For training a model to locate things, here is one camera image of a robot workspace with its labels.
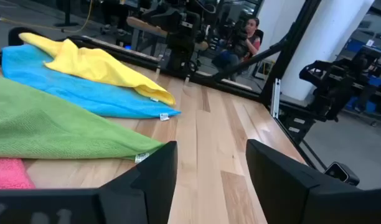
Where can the yellow microfiber towel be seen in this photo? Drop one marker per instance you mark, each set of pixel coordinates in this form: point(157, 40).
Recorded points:
point(94, 65)

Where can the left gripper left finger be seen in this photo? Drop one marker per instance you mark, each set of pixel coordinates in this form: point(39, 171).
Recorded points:
point(69, 208)

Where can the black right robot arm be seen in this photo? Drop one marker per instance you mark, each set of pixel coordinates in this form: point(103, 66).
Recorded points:
point(181, 46)

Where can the background black robot arm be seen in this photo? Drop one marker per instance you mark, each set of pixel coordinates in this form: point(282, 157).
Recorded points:
point(333, 84)

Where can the green microfiber towel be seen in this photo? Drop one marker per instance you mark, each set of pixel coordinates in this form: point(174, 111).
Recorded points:
point(53, 124)

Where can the pink microfiber towel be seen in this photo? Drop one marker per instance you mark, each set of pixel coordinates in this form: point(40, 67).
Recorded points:
point(7, 174)

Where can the black metal table frame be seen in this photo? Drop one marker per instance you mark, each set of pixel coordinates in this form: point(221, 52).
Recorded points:
point(290, 46)

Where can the small black table camera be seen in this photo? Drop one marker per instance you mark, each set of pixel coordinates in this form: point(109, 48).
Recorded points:
point(343, 174)

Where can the person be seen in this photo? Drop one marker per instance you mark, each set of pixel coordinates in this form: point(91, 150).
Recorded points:
point(251, 43)

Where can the blue microfiber towel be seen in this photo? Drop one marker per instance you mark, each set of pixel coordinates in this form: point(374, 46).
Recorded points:
point(69, 90)

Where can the black floor stand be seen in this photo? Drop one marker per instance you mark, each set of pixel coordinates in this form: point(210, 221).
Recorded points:
point(67, 12)

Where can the background wooden table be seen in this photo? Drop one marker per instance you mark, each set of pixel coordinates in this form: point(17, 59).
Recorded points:
point(143, 26)

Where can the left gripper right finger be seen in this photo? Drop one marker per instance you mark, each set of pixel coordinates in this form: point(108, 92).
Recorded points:
point(302, 202)

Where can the white column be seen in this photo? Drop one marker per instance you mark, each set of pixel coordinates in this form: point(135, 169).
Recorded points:
point(321, 46)

